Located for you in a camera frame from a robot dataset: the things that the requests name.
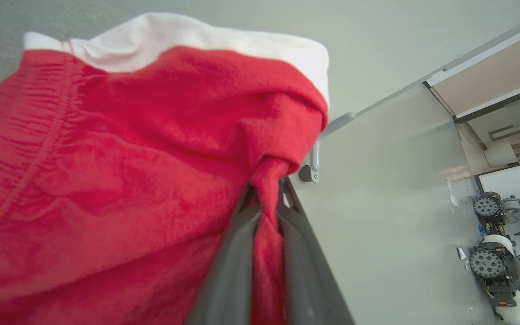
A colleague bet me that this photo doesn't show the grey partition leg with caster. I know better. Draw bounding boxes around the grey partition leg with caster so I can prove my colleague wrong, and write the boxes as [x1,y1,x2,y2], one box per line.
[298,112,357,184]

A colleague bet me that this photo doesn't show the beige wooden door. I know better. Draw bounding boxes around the beige wooden door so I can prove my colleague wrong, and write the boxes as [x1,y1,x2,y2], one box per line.
[431,27,520,119]

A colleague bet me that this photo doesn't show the red white shorts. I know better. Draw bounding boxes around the red white shorts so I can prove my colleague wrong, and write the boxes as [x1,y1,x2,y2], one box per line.
[0,12,331,325]

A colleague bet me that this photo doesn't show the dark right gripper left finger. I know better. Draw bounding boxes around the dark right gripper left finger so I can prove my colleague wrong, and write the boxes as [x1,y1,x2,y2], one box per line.
[185,181,263,325]

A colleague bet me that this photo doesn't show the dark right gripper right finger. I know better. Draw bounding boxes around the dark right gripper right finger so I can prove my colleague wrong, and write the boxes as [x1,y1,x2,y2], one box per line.
[278,176,356,325]

